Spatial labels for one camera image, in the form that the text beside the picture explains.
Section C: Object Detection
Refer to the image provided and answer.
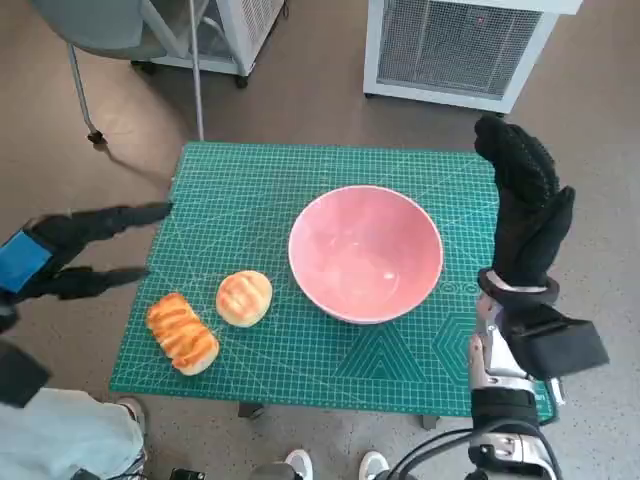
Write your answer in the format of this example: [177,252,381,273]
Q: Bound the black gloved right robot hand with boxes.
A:
[473,115,577,289]

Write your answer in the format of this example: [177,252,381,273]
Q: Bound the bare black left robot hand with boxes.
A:
[0,201,174,321]

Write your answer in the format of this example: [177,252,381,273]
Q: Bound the pink bowl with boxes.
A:
[288,184,445,327]

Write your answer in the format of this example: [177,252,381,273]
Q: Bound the long striped toy bread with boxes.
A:
[145,292,221,377]

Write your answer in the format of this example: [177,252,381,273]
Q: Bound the round toy bread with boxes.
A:
[215,270,275,329]

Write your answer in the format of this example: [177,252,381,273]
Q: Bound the person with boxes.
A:
[0,387,149,480]

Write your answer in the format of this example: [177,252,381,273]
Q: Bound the white machine with mesh grille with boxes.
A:
[363,0,584,116]

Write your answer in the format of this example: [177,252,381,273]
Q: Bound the grey chair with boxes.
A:
[29,0,169,147]

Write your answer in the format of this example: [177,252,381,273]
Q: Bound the white metal pole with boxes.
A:
[186,0,207,142]

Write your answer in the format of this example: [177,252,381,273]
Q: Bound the green cutting mat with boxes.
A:
[108,141,557,425]

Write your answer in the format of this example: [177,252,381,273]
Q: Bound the white shoe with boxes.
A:
[359,450,391,480]
[285,448,315,480]

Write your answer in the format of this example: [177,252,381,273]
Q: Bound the white wheeled glass-sided cabinet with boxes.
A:
[130,0,289,91]

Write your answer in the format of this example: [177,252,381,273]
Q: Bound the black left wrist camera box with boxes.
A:
[0,338,54,409]

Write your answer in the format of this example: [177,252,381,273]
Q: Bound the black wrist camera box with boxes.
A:
[508,304,612,387]
[0,338,54,409]

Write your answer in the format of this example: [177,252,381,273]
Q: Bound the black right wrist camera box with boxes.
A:
[508,304,612,387]

